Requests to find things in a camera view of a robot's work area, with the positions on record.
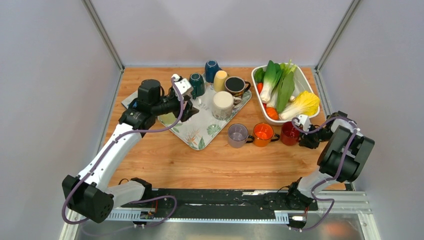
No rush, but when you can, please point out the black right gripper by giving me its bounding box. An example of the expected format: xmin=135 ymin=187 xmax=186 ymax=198
xmin=298 ymin=122 xmax=333 ymax=149

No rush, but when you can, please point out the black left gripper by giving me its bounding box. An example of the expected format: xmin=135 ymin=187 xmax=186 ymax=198
xmin=151 ymin=90 xmax=199 ymax=123

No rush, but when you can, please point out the red mug black handle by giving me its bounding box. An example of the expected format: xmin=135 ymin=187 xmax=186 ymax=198
xmin=280 ymin=122 xmax=300 ymax=146

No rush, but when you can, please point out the orange mug black handle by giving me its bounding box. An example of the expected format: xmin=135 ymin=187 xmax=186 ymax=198
xmin=253 ymin=122 xmax=280 ymax=147

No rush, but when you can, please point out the purple mug black handle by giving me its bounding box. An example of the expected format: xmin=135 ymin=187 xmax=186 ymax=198
xmin=227 ymin=123 xmax=255 ymax=149

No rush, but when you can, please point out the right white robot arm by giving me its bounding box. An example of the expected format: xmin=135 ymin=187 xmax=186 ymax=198
xmin=285 ymin=111 xmax=375 ymax=210

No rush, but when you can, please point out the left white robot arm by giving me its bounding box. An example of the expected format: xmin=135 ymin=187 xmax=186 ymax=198
xmin=61 ymin=74 xmax=199 ymax=225

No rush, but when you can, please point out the lime green faceted mug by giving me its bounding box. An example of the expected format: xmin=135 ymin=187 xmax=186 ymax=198
xmin=158 ymin=112 xmax=177 ymax=126

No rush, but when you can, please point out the dark green faceted mug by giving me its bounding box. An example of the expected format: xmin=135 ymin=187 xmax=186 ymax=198
xmin=189 ymin=72 xmax=205 ymax=100

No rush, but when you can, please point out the large floral cream mug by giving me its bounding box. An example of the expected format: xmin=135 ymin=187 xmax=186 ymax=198
xmin=211 ymin=91 xmax=242 ymax=121

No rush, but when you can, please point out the dark blue faceted mug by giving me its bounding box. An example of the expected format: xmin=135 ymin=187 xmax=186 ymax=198
xmin=204 ymin=59 xmax=222 ymax=83

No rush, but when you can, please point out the pale yellow mug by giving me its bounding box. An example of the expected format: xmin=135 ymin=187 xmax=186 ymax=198
xmin=213 ymin=70 xmax=228 ymax=92

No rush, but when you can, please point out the black floral upright mug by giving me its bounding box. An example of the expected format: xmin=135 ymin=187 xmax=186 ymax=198
xmin=224 ymin=76 xmax=251 ymax=98

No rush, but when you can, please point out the yellow napa cabbage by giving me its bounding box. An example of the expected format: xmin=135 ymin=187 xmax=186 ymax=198
xmin=279 ymin=91 xmax=320 ymax=121

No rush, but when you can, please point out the orange carrot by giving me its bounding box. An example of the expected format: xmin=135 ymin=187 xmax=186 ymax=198
xmin=265 ymin=107 xmax=280 ymax=121

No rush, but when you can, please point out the white vegetable tub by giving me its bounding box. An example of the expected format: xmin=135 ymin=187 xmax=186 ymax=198
xmin=251 ymin=65 xmax=316 ymax=126

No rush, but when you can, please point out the floral white serving tray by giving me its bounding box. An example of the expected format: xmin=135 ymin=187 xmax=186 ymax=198
xmin=170 ymin=82 xmax=252 ymax=151

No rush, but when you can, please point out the green bok choy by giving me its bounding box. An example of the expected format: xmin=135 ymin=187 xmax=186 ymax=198
xmin=254 ymin=60 xmax=298 ymax=114

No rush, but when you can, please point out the small red tomato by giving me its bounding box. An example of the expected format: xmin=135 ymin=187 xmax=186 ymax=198
xmin=256 ymin=82 xmax=264 ymax=94

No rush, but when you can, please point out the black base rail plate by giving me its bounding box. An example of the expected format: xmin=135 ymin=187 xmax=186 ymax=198
xmin=124 ymin=188 xmax=305 ymax=220

